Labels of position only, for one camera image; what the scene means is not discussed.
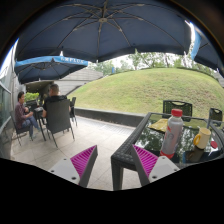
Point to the black wicker glass-top table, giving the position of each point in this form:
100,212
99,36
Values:
151,140

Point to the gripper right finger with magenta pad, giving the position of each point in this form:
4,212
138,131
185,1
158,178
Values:
150,167

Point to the dark chair in background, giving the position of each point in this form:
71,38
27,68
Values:
72,112

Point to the black plastic chair far right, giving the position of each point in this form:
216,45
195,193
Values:
215,114

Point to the cream mug with yellow handle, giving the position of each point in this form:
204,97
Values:
202,138

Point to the man in black shirt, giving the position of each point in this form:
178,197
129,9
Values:
54,96

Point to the black plastic chair behind table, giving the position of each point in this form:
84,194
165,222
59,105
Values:
185,107

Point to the small dark cafe table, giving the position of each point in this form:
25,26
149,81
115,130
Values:
38,114

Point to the blue umbrella at right edge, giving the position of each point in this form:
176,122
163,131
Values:
204,53

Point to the dark wicker chair with back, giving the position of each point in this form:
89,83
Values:
58,117

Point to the red bottle cap on table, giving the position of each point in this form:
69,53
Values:
214,145

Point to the yellow cloth on table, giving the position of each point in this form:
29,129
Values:
160,125

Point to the large dark blue umbrella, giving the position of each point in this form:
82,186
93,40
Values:
99,30

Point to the man in maroon shirt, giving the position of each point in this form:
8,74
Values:
24,117

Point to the dark chair under left man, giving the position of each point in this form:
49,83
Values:
18,131

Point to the plastic bottle with red cap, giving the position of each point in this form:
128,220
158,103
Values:
172,134

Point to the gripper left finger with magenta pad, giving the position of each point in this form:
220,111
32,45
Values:
78,168

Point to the blue umbrella with white lettering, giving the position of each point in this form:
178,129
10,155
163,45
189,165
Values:
47,68

